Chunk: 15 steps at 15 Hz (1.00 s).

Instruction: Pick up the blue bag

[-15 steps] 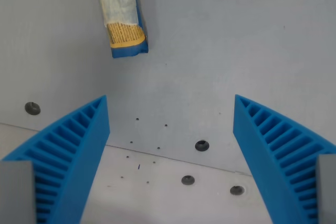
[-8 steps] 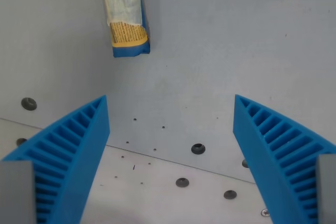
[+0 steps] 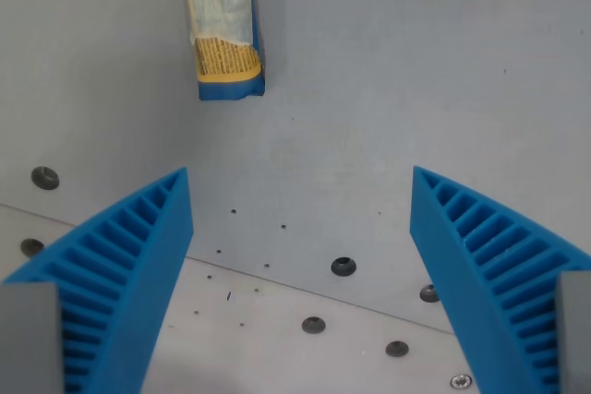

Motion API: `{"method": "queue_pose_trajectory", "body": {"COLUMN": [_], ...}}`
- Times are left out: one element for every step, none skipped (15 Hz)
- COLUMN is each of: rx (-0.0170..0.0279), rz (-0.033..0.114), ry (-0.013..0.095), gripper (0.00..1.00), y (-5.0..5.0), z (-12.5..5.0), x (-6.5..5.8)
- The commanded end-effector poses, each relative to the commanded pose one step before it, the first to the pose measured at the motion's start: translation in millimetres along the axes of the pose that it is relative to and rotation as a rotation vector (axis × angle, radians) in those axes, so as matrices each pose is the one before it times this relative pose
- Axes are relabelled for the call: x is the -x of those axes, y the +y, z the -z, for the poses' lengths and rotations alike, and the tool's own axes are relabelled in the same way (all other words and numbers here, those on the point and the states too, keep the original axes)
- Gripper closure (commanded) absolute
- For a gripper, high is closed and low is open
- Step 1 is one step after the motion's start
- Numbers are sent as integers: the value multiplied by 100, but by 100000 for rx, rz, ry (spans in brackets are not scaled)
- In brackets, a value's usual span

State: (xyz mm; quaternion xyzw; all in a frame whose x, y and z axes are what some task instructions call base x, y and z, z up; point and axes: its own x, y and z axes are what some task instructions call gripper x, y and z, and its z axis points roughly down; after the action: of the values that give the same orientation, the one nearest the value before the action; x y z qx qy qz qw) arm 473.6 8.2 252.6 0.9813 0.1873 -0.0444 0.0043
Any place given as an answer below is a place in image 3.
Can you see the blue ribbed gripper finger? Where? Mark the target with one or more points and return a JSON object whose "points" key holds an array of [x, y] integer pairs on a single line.
{"points": [[443, 237], [138, 246]]}

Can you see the blue bag with yellow label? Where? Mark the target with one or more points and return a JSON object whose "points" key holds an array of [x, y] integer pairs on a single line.
{"points": [[221, 20]]}

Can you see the silver hex screw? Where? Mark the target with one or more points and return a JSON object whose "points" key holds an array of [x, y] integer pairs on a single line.
{"points": [[460, 381]]}

